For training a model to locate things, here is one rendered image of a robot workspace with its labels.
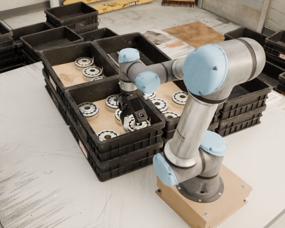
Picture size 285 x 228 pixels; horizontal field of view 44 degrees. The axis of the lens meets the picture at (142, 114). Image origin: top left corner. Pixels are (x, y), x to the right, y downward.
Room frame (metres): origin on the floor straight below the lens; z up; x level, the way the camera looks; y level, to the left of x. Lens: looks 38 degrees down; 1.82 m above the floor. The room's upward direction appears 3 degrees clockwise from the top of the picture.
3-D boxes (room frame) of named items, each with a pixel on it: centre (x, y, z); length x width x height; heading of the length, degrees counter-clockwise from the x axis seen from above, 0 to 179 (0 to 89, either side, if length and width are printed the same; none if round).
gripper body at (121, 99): (1.14, 0.06, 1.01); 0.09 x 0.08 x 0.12; 31
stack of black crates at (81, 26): (3.02, 0.69, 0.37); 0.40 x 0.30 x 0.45; 131
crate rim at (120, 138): (1.19, 0.13, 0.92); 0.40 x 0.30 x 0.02; 31
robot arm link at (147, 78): (1.05, -0.01, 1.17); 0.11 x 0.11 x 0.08; 34
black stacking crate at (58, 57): (1.54, 0.33, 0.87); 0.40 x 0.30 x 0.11; 31
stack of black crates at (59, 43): (2.46, 0.73, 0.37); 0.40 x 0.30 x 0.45; 131
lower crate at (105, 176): (1.19, 0.13, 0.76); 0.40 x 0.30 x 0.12; 31
